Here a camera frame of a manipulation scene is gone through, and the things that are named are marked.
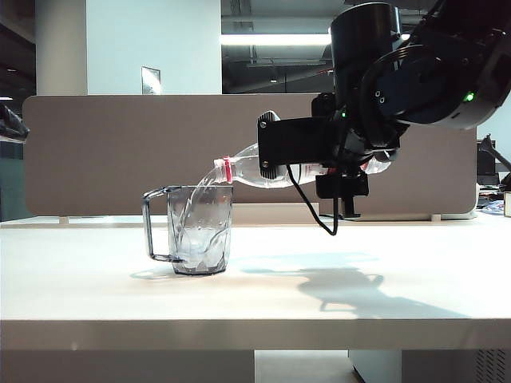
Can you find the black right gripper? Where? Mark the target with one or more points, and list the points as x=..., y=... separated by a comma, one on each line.
x=351, y=139

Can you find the clear water bottle red label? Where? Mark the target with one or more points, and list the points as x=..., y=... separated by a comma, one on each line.
x=247, y=167

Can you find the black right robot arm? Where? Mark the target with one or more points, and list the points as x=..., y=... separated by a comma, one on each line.
x=359, y=48

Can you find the transparent grey plastic mug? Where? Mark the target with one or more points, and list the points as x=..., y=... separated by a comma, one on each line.
x=199, y=239

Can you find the red ceiling sign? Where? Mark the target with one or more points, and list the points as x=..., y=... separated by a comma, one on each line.
x=325, y=72

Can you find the long white ceiling light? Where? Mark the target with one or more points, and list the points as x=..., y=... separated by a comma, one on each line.
x=275, y=40

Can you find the white computer monitor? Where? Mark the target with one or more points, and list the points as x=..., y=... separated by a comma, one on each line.
x=483, y=161

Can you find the beige cardboard box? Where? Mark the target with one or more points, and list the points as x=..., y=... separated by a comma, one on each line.
x=508, y=204

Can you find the brown fabric desk partition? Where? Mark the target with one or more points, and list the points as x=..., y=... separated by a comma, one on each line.
x=120, y=151

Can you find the black shiny bag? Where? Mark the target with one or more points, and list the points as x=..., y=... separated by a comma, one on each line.
x=12, y=123

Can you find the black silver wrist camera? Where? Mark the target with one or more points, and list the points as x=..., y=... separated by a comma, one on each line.
x=299, y=139

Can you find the beige partition bracket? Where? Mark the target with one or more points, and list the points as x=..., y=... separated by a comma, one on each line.
x=64, y=219
x=436, y=218

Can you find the framed wall sign plaque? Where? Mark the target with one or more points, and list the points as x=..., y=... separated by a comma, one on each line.
x=151, y=81

